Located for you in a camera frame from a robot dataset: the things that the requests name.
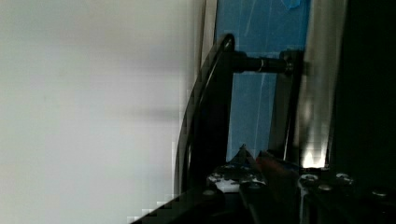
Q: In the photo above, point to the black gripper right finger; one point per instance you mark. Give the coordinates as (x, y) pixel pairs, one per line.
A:
(280, 175)

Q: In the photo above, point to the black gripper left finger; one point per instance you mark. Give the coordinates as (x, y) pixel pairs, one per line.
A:
(241, 169)

